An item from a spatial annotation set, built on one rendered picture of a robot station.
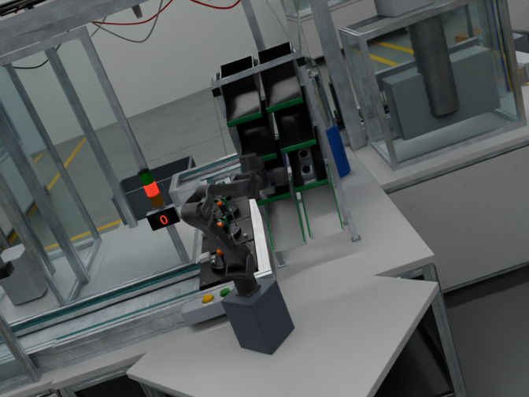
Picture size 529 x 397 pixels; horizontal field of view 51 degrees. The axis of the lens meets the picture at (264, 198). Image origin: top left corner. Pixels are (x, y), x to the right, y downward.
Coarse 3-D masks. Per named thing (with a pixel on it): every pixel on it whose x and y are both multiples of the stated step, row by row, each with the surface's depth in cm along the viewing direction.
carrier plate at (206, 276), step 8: (256, 256) 221; (208, 264) 228; (256, 264) 214; (200, 272) 224; (208, 272) 222; (224, 272) 217; (256, 272) 213; (200, 280) 218; (208, 280) 215; (216, 280) 213; (200, 288) 213
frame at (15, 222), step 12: (60, 36) 200; (72, 36) 201; (24, 48) 201; (36, 48) 202; (48, 48) 201; (0, 60) 202; (12, 60) 202; (0, 192) 220; (0, 204) 221; (12, 216) 224; (24, 240) 228; (36, 252) 231; (36, 264) 232; (48, 276) 235; (60, 300) 239
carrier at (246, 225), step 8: (232, 216) 247; (224, 224) 245; (232, 224) 251; (240, 224) 253; (248, 224) 250; (232, 232) 243; (240, 232) 244; (248, 232) 243; (208, 240) 249; (232, 240) 241; (240, 240) 238; (248, 240) 236; (208, 248) 242; (216, 248) 239
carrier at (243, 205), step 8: (224, 200) 271; (232, 200) 271; (240, 200) 281; (248, 200) 277; (224, 208) 267; (232, 208) 269; (240, 208) 271; (248, 208) 268; (216, 216) 267; (224, 216) 263; (240, 216) 262; (248, 216) 259
